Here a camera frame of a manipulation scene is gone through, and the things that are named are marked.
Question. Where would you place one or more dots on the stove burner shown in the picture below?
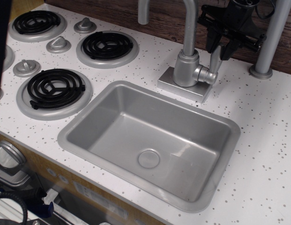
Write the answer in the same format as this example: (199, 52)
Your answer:
(37, 26)
(54, 94)
(107, 49)
(9, 58)

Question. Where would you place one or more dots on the grey stove knob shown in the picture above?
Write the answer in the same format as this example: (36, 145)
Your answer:
(26, 68)
(58, 45)
(85, 26)

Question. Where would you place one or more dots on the front left stove burner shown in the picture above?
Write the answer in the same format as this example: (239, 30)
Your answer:
(9, 58)

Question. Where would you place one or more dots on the wooden toy kitchen front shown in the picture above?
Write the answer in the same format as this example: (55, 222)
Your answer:
(90, 194)

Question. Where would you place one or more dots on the dark foreground post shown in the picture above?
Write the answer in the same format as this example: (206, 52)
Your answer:
(5, 9)

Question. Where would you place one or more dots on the grey stove knob middle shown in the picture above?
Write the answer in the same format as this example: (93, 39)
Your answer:
(58, 45)

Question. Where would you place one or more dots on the grey stove knob back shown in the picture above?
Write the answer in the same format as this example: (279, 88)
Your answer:
(85, 26)

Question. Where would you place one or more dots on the grey plastic sink basin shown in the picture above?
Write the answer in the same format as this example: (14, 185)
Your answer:
(174, 151)

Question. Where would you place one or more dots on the grey support pole with base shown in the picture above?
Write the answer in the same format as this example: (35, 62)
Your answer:
(262, 69)

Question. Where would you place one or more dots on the silver faucet lever handle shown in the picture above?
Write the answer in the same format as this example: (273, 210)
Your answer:
(209, 75)

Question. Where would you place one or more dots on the silver oven dial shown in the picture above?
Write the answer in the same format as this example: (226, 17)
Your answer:
(11, 159)

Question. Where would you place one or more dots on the back right stove burner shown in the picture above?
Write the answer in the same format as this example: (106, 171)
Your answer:
(107, 49)

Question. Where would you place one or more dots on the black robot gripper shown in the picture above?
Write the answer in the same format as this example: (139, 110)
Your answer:
(233, 22)

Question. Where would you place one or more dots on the grey stove knob front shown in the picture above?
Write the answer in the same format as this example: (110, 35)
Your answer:
(26, 68)

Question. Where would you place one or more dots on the front right stove burner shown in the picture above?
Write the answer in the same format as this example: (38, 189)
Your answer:
(54, 94)

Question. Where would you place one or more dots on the silver toy faucet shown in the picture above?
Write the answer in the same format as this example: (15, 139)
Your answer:
(179, 79)

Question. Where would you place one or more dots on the back left stove burner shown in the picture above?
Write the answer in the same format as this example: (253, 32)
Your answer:
(37, 26)

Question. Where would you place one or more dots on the grey stove knob left edge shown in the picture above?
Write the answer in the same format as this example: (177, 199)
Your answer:
(1, 93)

